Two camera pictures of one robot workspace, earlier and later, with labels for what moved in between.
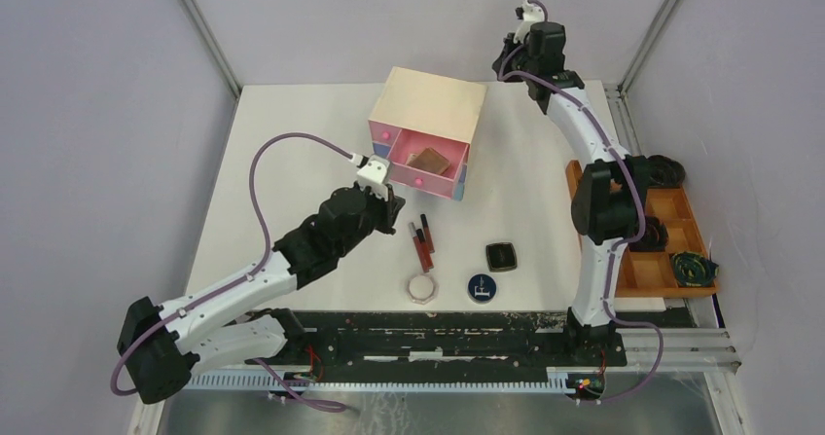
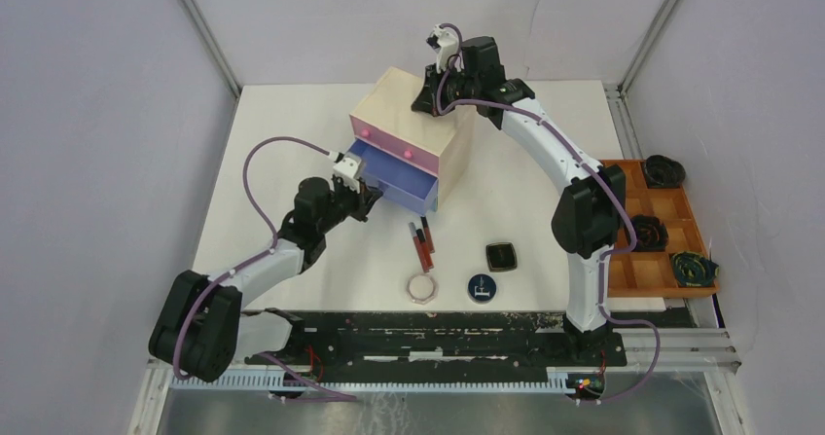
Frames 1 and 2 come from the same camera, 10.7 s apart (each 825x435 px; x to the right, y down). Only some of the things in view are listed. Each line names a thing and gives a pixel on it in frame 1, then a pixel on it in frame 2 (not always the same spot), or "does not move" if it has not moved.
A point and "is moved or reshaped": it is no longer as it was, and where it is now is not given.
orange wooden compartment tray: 649,273 does not move
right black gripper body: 519,59 → 448,87
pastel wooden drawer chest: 424,126 is moved or reshaped
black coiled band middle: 656,237 does not move
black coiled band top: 664,171 does not move
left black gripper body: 377,215 → 344,202
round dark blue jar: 482,288 does not move
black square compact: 501,256 does not move
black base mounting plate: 449,344 does not move
